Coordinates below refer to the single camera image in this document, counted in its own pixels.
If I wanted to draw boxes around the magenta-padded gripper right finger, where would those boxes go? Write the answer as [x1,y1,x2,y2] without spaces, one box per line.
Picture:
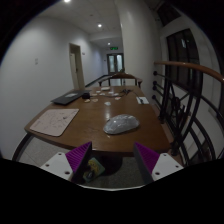
[133,141,185,185]

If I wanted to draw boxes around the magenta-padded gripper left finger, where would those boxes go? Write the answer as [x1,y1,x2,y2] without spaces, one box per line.
[39,141,95,185]

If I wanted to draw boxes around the translucent white computer mouse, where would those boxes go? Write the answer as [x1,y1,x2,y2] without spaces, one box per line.
[102,113,141,136]

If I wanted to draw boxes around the green packet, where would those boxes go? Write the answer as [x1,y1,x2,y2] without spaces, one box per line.
[83,157,106,183]

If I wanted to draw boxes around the black railing with wooden handrail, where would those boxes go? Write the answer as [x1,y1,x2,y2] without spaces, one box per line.
[152,60,224,168]

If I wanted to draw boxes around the dark closed laptop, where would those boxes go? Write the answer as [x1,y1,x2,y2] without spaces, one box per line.
[50,89,90,106]

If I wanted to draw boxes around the white paper sheet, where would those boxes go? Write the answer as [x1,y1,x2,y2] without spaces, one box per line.
[135,96,150,106]

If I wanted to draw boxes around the black key bunch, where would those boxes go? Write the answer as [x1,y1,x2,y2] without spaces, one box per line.
[119,88,132,96]

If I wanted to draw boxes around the beige side door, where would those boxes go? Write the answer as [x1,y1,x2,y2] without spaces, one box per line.
[68,42,86,91]

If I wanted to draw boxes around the wooden armchair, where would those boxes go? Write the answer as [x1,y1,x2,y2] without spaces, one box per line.
[98,72,144,89]

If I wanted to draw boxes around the dark window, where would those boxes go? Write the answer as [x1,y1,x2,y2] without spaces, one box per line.
[165,28,204,101]

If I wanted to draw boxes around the glass double door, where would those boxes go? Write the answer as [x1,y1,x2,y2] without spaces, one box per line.
[106,53,125,75]

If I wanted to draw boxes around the round ceiling lights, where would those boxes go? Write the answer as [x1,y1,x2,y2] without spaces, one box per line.
[62,0,113,46]

